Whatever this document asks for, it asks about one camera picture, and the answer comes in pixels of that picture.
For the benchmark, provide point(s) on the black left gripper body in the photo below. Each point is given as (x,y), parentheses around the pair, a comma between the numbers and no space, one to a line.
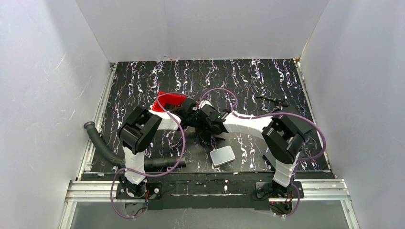
(192,118)

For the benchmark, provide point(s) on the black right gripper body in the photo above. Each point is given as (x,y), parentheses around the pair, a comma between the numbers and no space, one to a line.
(205,127)

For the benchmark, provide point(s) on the red plastic bin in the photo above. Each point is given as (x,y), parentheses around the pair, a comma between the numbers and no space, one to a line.
(171,101)

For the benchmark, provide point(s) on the silver metal tin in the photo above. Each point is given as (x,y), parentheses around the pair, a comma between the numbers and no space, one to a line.
(222,156)

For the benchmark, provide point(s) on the grey leather card holder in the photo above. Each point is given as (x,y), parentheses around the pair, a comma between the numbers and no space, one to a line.
(221,136)

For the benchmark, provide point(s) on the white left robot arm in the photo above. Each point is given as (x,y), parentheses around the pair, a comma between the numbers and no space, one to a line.
(138,131)

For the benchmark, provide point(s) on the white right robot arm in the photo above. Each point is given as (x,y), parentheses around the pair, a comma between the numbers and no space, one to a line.
(284,134)

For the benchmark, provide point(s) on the black flat plate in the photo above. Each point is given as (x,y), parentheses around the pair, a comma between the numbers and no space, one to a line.
(269,159)

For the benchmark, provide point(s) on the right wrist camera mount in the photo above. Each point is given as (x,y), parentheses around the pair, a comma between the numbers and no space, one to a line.
(203,103)

